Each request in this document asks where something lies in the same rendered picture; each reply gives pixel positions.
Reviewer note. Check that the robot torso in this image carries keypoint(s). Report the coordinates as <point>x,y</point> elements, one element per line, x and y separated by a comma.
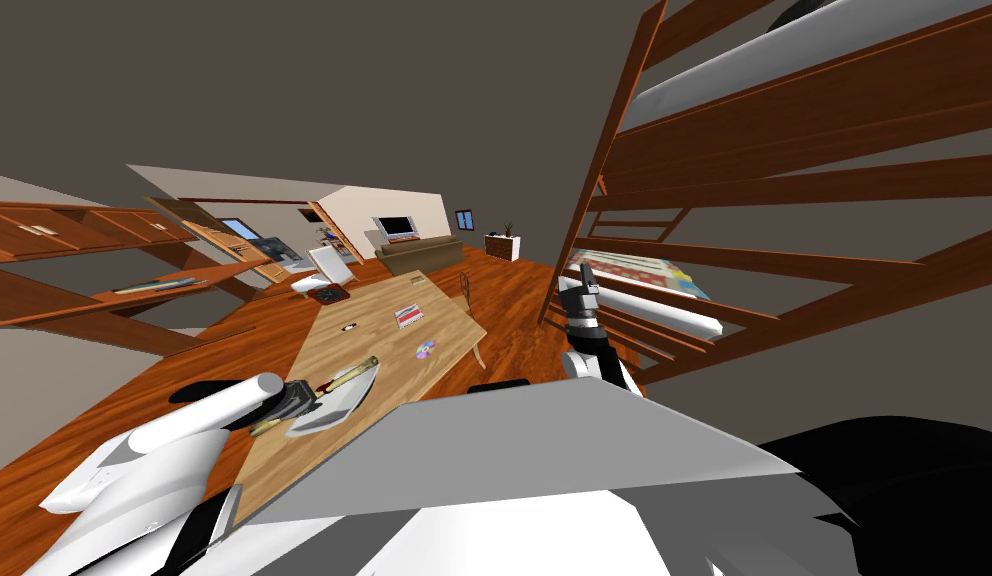
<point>512,472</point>

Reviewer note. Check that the dark wooden chair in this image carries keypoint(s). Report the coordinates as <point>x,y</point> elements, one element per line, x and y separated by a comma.
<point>465,290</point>

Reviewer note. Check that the white dresser with plant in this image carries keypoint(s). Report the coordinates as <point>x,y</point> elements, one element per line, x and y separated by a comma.
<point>502,246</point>

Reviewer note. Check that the shiny disc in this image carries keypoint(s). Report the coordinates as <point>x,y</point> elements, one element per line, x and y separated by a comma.
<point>425,349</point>

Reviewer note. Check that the grey plate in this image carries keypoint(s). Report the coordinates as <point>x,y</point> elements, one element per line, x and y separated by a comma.
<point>336,410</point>

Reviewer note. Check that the light wooden table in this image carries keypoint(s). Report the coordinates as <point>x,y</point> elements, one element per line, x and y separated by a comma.
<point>384,336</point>

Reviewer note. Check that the wooden bunk bed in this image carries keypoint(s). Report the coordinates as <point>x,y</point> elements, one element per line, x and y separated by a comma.
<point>784,120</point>

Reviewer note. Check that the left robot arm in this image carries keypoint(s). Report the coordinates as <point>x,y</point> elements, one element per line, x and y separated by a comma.
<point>168,456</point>

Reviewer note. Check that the white armchair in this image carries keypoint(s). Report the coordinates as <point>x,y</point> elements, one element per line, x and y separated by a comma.
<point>326,268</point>

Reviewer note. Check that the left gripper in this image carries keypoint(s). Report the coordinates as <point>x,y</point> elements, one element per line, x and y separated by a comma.
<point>292,398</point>

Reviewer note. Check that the pale yellow cutlery piece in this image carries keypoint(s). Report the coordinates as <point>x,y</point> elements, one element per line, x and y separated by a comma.
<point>266,426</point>

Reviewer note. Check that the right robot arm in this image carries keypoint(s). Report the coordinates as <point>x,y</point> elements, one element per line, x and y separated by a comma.
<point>904,496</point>

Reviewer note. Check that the brown sofa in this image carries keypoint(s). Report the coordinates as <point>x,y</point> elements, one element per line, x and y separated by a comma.
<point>420,254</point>

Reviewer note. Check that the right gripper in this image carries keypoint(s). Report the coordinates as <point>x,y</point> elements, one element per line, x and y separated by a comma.
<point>580,308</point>

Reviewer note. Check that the wooden wall shelf unit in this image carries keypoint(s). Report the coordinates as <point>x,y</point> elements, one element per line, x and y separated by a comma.
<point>64,232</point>

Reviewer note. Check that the flat screen television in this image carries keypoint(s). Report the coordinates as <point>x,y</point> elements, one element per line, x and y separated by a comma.
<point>397,226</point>

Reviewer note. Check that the red and white book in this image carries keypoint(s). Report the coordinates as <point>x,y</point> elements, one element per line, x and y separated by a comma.
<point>409,315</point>

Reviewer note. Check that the small blue window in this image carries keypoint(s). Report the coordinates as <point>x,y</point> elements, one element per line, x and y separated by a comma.
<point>464,219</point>

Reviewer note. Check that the large blue window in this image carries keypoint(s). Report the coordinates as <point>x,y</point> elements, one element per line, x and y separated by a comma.
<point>241,229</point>

